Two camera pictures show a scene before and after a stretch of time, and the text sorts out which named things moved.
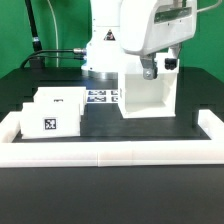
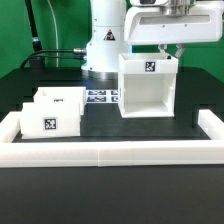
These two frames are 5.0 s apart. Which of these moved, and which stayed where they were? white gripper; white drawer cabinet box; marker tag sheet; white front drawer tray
Moved: white gripper
Stayed: white drawer cabinet box; marker tag sheet; white front drawer tray
